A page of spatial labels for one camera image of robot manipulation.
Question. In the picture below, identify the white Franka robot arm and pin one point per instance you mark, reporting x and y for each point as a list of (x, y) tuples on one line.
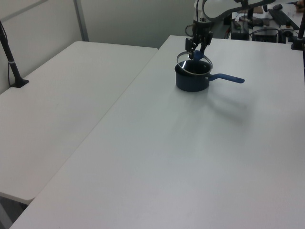
[(214, 10)]

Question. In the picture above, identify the black computer mouse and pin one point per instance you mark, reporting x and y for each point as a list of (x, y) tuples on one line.
[(277, 7)]

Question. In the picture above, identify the black computer keyboard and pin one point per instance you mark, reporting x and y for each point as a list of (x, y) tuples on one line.
[(281, 16)]

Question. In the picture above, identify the black electronics box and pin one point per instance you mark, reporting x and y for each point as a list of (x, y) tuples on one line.
[(264, 35)]

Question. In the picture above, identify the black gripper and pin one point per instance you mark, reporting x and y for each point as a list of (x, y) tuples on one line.
[(202, 29)]

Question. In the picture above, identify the glass lid with blue knob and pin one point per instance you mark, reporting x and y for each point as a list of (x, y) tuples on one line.
[(198, 57)]

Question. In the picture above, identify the black camera pole, white band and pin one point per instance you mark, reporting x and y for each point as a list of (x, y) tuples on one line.
[(12, 64)]

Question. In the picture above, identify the black stand with round base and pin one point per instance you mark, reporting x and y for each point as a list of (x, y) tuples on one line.
[(250, 14)]

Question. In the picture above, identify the black camera pole with clamp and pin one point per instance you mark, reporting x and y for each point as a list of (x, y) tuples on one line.
[(296, 44)]

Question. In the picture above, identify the black device with green part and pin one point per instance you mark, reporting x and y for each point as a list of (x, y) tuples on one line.
[(239, 34)]

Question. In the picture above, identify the white side table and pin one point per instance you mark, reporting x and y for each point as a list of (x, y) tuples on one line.
[(59, 107)]

